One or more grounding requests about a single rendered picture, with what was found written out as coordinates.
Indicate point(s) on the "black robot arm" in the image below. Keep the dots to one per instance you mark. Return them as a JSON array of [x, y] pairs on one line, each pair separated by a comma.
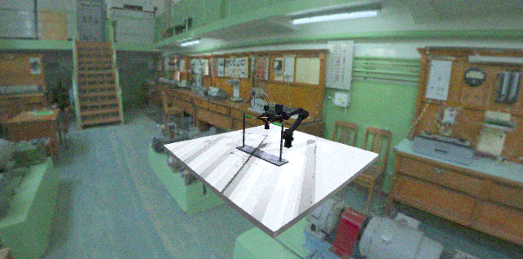
[[288, 133]]

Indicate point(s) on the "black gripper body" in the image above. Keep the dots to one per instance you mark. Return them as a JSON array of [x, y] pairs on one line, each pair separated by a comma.
[[267, 126]]

